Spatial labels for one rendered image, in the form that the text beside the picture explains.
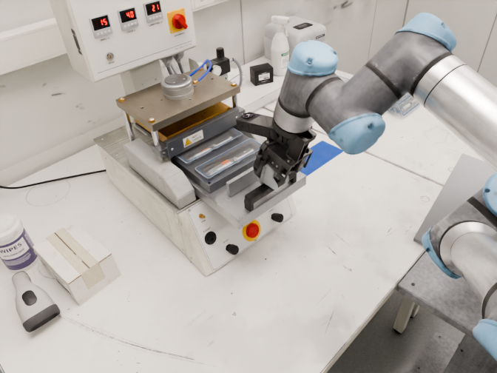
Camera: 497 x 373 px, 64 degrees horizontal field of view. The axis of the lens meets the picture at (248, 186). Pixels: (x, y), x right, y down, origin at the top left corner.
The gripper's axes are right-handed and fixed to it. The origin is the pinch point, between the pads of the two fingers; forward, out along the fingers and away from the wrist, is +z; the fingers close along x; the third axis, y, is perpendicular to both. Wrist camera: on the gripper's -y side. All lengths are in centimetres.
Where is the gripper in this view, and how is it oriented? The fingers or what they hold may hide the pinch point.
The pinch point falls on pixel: (262, 178)
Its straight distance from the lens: 91.1
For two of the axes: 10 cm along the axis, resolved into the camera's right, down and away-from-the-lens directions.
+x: 7.1, -4.8, 5.2
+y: 6.9, 6.5, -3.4
